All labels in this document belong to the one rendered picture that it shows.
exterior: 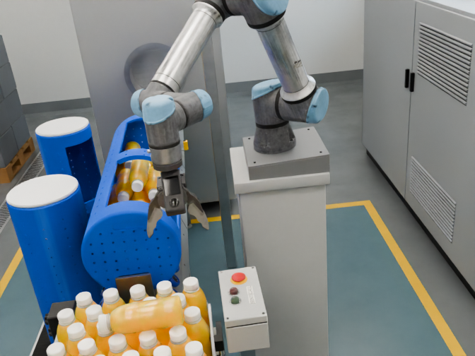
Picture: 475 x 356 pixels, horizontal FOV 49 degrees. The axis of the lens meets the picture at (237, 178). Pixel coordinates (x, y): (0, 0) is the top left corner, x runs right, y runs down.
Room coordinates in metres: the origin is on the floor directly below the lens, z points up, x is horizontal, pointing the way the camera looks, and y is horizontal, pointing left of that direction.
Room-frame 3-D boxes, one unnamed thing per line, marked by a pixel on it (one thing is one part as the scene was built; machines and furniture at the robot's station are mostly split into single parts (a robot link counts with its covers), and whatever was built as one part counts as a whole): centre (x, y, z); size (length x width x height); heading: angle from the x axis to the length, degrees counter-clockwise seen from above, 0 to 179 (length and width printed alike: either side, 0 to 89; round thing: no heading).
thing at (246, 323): (1.05, 0.02, 1.05); 0.20 x 0.10 x 0.10; 4
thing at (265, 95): (1.71, -0.14, 1.37); 0.13 x 0.12 x 0.14; 50
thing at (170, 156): (1.16, 0.17, 1.44); 0.08 x 0.08 x 0.05
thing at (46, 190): (1.91, 0.78, 1.03); 0.28 x 0.28 x 0.01
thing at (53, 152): (2.70, 0.91, 0.59); 0.28 x 0.28 x 0.88
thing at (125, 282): (1.24, 0.32, 0.99); 0.10 x 0.02 x 0.12; 94
